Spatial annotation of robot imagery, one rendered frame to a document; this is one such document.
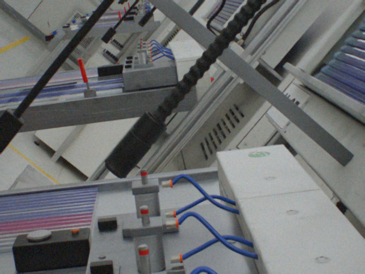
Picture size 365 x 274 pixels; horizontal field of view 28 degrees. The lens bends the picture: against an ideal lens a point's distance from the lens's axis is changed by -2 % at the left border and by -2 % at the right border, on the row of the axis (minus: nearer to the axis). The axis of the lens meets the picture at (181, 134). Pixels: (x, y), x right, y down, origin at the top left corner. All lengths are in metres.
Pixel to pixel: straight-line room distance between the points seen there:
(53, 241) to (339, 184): 0.28
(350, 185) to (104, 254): 0.23
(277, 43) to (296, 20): 0.07
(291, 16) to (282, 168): 1.03
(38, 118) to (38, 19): 7.43
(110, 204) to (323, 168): 0.33
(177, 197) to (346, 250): 0.46
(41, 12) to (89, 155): 4.29
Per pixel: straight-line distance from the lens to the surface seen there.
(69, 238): 0.72
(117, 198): 0.99
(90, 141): 5.14
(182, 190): 0.99
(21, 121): 0.68
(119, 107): 1.79
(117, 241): 0.65
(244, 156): 0.81
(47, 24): 9.21
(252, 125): 1.82
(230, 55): 0.67
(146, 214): 0.55
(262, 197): 0.66
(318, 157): 0.78
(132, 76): 1.82
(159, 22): 5.02
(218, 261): 0.58
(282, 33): 1.78
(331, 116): 0.83
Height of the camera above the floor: 1.34
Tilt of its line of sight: 7 degrees down
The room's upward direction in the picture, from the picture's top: 40 degrees clockwise
